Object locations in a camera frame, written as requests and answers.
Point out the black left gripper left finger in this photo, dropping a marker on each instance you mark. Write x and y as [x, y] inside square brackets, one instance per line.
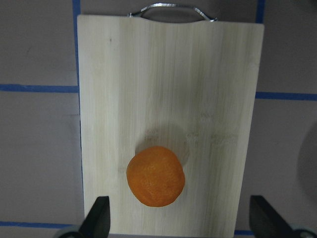
[95, 225]

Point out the bamboo cutting board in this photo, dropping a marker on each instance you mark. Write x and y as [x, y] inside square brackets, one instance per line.
[189, 87]

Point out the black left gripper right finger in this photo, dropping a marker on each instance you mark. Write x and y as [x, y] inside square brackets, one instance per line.
[265, 222]

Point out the orange fruit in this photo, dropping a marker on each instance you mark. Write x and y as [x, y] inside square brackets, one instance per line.
[155, 176]

